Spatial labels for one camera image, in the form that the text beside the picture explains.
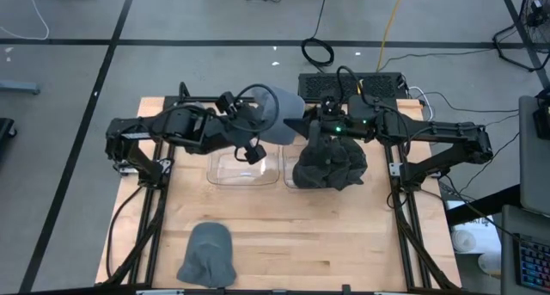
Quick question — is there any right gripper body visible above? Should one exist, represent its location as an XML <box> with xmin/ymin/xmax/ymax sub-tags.
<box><xmin>318</xmin><ymin>112</ymin><xmax>358</xmax><ymax>142</ymax></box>

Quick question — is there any yellow hanging cable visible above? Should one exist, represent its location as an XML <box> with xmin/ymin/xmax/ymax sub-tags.
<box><xmin>376</xmin><ymin>0</ymin><xmax>408</xmax><ymax>72</ymax></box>

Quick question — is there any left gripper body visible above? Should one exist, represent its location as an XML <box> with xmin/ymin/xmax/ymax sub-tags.
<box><xmin>205</xmin><ymin>105</ymin><xmax>259</xmax><ymax>152</ymax></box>

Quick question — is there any coiled black cable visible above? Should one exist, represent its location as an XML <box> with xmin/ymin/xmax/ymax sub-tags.
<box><xmin>300</xmin><ymin>0</ymin><xmax>335</xmax><ymax>68</ymax></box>

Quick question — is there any grey metal foot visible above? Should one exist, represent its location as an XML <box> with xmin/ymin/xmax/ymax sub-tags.
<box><xmin>0</xmin><ymin>79</ymin><xmax>42</xmax><ymax>95</ymax></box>

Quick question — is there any black perforated box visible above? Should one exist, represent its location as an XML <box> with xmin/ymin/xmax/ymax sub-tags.
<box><xmin>297</xmin><ymin>72</ymin><xmax>408</xmax><ymax>101</ymax></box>

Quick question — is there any white paper roll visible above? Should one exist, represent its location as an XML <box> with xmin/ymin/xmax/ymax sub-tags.
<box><xmin>450</xmin><ymin>229</ymin><xmax>477</xmax><ymax>254</ymax></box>

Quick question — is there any black bar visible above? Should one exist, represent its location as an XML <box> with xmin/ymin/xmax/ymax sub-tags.
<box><xmin>445</xmin><ymin>184</ymin><xmax>522</xmax><ymax>227</ymax></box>

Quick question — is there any grey baseball cap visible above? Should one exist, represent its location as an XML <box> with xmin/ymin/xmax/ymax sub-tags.
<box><xmin>176</xmin><ymin>221</ymin><xmax>238</xmax><ymax>289</ymax></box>
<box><xmin>251</xmin><ymin>86</ymin><xmax>307</xmax><ymax>146</ymax></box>

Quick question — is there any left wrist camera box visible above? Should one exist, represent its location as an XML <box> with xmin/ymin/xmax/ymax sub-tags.
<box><xmin>243</xmin><ymin>144</ymin><xmax>268</xmax><ymax>166</ymax></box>

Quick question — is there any white floor cable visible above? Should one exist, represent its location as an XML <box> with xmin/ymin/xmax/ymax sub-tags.
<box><xmin>0</xmin><ymin>0</ymin><xmax>51</xmax><ymax>41</ymax></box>

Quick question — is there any backlit keyboard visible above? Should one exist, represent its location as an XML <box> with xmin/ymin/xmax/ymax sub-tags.
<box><xmin>513</xmin><ymin>233</ymin><xmax>550</xmax><ymax>292</ymax></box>

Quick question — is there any clear plastic bin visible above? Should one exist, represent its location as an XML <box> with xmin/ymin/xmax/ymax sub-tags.
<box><xmin>206</xmin><ymin>151</ymin><xmax>281</xmax><ymax>187</ymax></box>
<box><xmin>282</xmin><ymin>143</ymin><xmax>304</xmax><ymax>189</ymax></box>

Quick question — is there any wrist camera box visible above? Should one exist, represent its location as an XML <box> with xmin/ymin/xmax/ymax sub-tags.
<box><xmin>320</xmin><ymin>95</ymin><xmax>341</xmax><ymax>116</ymax></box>
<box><xmin>243</xmin><ymin>144</ymin><xmax>268</xmax><ymax>166</ymax></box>

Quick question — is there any black floor fan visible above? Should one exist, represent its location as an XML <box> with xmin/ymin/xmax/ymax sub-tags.
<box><xmin>492</xmin><ymin>0</ymin><xmax>550</xmax><ymax>72</ymax></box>

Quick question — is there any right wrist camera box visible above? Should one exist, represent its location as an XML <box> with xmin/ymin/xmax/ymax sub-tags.
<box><xmin>320</xmin><ymin>95</ymin><xmax>341</xmax><ymax>116</ymax></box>

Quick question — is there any grey desk monitor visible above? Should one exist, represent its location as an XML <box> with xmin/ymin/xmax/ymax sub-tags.
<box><xmin>518</xmin><ymin>95</ymin><xmax>550</xmax><ymax>217</ymax></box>

